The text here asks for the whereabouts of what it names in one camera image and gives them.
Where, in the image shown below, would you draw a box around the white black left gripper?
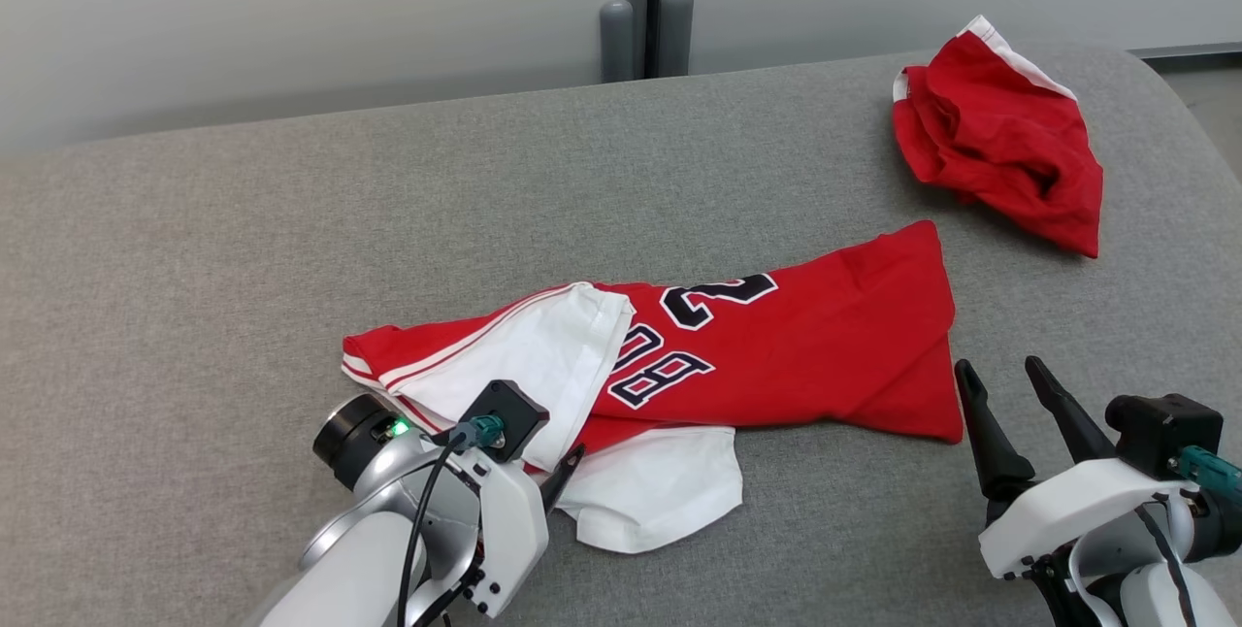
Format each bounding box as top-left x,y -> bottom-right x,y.
456,444 -> 587,620

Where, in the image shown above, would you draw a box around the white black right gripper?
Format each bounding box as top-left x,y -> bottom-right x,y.
955,356 -> 1200,579

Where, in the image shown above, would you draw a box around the red jersey with white sleeves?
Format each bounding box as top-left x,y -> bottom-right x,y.
342,219 -> 965,555

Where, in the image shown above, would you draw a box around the red shorts with white waistband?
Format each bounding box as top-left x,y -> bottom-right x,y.
891,15 -> 1105,260

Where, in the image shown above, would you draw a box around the grey cylindrical partition foot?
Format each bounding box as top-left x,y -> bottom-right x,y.
599,0 -> 635,84
658,0 -> 696,78

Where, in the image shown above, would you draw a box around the teal-plug black left arm cable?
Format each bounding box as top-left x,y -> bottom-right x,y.
395,413 -> 507,627

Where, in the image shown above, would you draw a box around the teal-plug black arm cable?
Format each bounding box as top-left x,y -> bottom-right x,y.
1169,445 -> 1242,504
395,413 -> 507,627

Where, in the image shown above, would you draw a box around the teal-plug black right arm cable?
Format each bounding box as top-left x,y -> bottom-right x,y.
1169,445 -> 1242,504

